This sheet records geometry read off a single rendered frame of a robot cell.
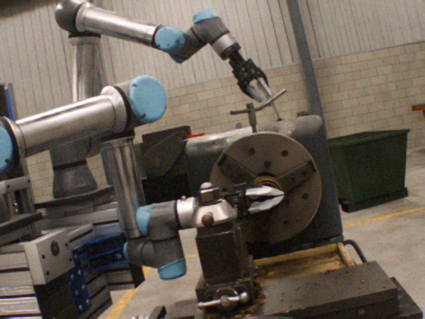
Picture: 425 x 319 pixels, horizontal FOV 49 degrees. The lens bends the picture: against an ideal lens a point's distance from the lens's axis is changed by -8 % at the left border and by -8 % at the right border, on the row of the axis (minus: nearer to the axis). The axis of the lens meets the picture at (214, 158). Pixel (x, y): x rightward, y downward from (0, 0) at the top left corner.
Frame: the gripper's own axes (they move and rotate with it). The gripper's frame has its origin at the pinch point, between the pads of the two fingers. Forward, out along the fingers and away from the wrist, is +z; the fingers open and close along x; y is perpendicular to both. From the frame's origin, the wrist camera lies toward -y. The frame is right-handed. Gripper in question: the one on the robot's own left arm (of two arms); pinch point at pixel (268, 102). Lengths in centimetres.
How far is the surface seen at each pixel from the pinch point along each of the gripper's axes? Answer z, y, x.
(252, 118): 1.2, 14.6, -6.6
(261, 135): 6.6, 18.0, -7.3
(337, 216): 41.4, 1.7, -2.5
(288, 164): 17.3, 18.0, -5.9
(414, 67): 107, -982, 366
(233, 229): 15, 77, -19
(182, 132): -72, -828, -145
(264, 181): 16.2, 30.6, -13.2
